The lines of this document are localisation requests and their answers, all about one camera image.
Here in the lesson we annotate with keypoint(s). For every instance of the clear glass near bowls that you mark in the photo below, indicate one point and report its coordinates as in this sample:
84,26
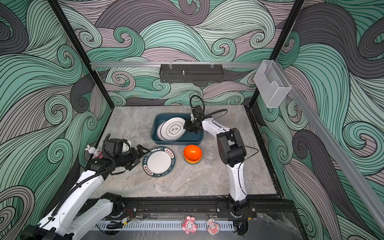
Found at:
209,156

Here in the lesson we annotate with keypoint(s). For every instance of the yellow middle bowl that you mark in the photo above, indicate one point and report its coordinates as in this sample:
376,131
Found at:
190,161

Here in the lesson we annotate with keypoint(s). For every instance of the white slotted cable duct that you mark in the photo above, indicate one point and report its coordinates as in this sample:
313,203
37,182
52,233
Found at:
164,226

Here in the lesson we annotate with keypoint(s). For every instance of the white rabbit figurine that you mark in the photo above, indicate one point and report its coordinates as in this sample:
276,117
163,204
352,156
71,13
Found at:
92,151

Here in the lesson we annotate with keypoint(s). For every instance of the pink white doll toy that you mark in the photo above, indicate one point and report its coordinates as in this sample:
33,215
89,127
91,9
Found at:
212,227

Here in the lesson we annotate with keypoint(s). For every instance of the white plate teal line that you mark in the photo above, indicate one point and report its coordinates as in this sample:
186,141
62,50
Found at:
173,129

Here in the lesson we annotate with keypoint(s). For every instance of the clear acrylic wall holder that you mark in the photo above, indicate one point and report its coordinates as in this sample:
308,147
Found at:
272,82

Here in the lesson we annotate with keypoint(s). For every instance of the aluminium rail right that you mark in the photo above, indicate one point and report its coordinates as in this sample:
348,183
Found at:
305,97

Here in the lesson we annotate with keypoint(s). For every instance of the teal plastic bin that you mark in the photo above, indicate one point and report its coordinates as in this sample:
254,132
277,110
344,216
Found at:
187,139

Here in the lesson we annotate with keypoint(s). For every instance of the orange top bowl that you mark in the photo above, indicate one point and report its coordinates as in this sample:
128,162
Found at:
192,152

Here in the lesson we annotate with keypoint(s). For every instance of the aluminium rail back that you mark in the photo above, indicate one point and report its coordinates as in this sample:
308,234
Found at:
138,64

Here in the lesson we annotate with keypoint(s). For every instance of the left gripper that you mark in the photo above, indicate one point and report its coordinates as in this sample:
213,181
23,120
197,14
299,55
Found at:
139,147

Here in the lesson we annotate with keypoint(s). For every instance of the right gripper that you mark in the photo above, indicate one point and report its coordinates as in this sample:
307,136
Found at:
187,125

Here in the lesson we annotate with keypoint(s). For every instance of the clear glass left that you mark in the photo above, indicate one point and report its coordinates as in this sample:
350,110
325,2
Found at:
144,129

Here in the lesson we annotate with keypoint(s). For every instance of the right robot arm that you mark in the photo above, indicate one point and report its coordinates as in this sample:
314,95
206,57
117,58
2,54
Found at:
232,152

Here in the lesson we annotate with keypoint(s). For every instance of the aluminium rail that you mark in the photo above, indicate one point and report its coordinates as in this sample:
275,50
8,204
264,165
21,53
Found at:
305,97
138,64

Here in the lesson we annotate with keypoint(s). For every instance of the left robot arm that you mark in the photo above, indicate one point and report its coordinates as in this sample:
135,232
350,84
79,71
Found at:
62,223

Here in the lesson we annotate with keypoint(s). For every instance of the teal rim lettered plate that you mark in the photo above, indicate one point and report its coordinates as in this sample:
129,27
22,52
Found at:
159,162

